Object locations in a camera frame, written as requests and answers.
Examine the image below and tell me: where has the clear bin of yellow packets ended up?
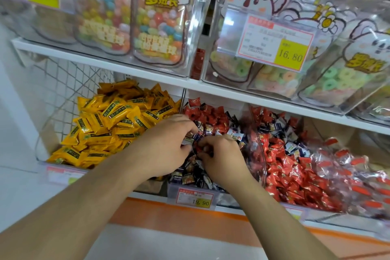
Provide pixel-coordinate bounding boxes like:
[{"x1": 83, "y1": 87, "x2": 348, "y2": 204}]
[{"x1": 34, "y1": 65, "x2": 187, "y2": 178}]

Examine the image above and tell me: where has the orange and white shelf base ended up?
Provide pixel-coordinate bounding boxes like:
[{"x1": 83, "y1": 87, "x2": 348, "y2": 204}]
[{"x1": 108, "y1": 191, "x2": 390, "y2": 260}]

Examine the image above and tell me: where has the small red framed price tag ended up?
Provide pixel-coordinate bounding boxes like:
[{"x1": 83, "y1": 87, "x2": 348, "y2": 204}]
[{"x1": 175, "y1": 187, "x2": 214, "y2": 209}]

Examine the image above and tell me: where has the small pale price tag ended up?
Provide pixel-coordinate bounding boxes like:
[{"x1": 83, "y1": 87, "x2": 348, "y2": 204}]
[{"x1": 45, "y1": 165, "x2": 87, "y2": 186}]

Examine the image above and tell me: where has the candy ball bag, pink cheeked label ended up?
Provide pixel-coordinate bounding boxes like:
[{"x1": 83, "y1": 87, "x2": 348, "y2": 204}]
[{"x1": 74, "y1": 0, "x2": 136, "y2": 56}]

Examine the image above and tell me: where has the candy ball bag, orange cat label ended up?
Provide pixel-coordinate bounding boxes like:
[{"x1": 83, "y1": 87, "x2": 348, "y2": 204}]
[{"x1": 133, "y1": 0, "x2": 195, "y2": 69}]

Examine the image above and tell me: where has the white shelf board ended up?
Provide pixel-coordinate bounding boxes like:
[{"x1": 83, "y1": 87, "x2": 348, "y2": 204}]
[{"x1": 12, "y1": 37, "x2": 390, "y2": 136}]

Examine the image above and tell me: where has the large red and yellow price tag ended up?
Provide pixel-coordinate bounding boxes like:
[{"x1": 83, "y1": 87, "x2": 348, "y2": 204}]
[{"x1": 236, "y1": 14, "x2": 316, "y2": 72}]

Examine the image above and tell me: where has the clear acrylic bin divider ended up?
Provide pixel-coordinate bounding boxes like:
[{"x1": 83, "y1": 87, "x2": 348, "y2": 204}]
[{"x1": 240, "y1": 104, "x2": 269, "y2": 186}]

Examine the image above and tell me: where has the pile of clear wrapped red candies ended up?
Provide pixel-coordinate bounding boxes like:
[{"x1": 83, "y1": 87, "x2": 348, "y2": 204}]
[{"x1": 305, "y1": 136, "x2": 390, "y2": 219}]

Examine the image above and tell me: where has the clear acrylic bin with ball candy bags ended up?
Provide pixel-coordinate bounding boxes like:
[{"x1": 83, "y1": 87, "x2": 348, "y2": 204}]
[{"x1": 0, "y1": 0, "x2": 224, "y2": 79}]

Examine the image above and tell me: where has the person's right forearm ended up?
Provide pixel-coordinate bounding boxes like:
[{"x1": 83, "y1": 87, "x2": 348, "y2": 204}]
[{"x1": 228, "y1": 176, "x2": 340, "y2": 260}]

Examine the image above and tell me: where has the single dark blue sweet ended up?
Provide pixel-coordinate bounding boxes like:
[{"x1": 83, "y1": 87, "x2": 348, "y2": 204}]
[{"x1": 182, "y1": 136, "x2": 202, "y2": 148}]

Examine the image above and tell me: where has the person's left hand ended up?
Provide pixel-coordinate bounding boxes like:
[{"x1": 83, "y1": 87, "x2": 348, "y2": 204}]
[{"x1": 131, "y1": 114, "x2": 199, "y2": 182}]

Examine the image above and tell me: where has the person's left forearm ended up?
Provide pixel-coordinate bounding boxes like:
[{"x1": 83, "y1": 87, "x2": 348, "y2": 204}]
[{"x1": 0, "y1": 146, "x2": 147, "y2": 260}]

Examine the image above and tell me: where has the pile of red and dark candies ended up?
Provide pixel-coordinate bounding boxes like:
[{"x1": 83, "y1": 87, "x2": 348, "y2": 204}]
[{"x1": 168, "y1": 97, "x2": 254, "y2": 194}]

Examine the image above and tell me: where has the pile of yellow candy packets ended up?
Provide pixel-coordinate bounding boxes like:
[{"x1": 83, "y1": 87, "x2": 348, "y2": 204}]
[{"x1": 47, "y1": 79, "x2": 184, "y2": 169}]

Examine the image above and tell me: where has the small yellow cornered price tag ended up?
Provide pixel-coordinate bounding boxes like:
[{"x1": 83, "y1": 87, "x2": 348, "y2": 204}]
[{"x1": 282, "y1": 203, "x2": 307, "y2": 222}]

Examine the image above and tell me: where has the person's right hand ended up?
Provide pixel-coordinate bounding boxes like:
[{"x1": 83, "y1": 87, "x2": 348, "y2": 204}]
[{"x1": 196, "y1": 134, "x2": 256, "y2": 192}]

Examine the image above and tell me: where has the clear acrylic bin with gummy bags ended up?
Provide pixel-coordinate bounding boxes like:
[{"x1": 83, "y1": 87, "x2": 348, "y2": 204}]
[{"x1": 202, "y1": 0, "x2": 390, "y2": 116}]

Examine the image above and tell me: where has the white wire mesh panel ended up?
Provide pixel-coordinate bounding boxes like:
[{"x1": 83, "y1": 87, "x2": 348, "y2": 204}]
[{"x1": 18, "y1": 50, "x2": 115, "y2": 135}]

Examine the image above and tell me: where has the ring gummy bag, koala label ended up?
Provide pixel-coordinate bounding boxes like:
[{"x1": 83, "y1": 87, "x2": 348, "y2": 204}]
[
  {"x1": 247, "y1": 0, "x2": 346, "y2": 99},
  {"x1": 350, "y1": 84, "x2": 390, "y2": 126},
  {"x1": 298, "y1": 18, "x2": 390, "y2": 108},
  {"x1": 210, "y1": 0, "x2": 294, "y2": 84}
]

